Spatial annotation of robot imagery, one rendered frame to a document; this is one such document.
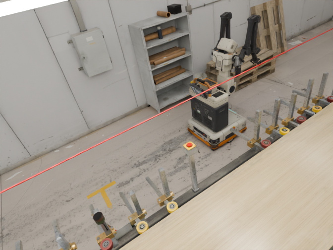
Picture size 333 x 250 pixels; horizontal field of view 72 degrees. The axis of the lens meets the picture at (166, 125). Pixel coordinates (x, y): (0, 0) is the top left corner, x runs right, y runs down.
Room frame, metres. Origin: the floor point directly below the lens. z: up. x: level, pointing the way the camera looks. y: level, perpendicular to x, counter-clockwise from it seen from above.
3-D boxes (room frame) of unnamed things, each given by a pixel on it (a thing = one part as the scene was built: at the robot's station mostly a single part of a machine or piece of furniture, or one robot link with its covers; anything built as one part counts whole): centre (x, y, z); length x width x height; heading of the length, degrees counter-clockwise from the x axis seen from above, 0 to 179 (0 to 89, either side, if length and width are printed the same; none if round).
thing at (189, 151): (1.24, -0.13, 1.18); 0.07 x 0.07 x 0.08; 26
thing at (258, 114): (1.57, -0.80, 0.93); 0.04 x 0.04 x 0.48; 26
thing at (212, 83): (2.69, -0.64, 0.87); 0.23 x 0.15 x 0.11; 26
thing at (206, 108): (2.70, -0.66, 0.59); 0.55 x 0.34 x 0.83; 26
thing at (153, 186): (1.17, 0.16, 0.83); 0.43 x 0.03 x 0.04; 26
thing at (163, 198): (1.12, 0.12, 0.84); 0.14 x 0.06 x 0.05; 116
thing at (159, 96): (3.95, -0.21, 0.78); 0.90 x 0.45 x 1.55; 116
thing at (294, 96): (1.79, -1.25, 0.87); 0.04 x 0.04 x 0.48; 26
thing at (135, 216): (1.01, 0.34, 0.84); 0.14 x 0.06 x 0.05; 116
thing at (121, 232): (0.95, 0.53, 0.75); 0.26 x 0.01 x 0.10; 116
